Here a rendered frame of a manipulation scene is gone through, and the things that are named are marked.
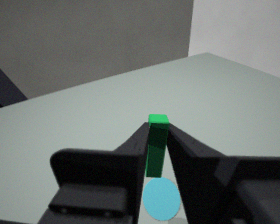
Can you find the green rectangular post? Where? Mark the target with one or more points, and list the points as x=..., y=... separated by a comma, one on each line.
x=159, y=125

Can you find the cyan circle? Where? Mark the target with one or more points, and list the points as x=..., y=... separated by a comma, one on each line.
x=161, y=198

